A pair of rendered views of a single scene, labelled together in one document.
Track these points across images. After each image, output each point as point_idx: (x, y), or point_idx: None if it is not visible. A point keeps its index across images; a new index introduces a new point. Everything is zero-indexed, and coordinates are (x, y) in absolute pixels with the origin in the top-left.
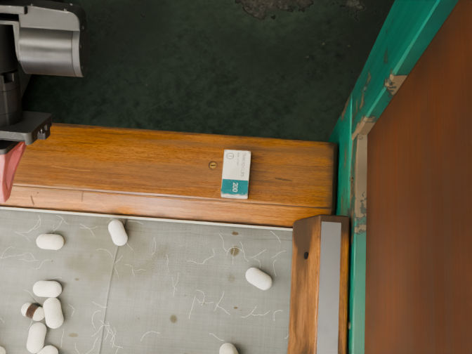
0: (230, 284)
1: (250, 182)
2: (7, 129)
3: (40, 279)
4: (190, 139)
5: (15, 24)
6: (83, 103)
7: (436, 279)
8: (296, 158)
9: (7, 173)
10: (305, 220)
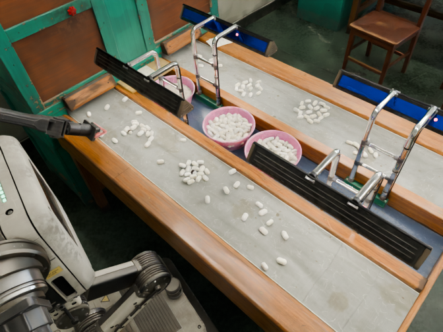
0: (94, 117)
1: None
2: (86, 122)
3: (124, 137)
4: (69, 138)
5: None
6: None
7: (57, 51)
8: None
9: (99, 132)
10: (68, 105)
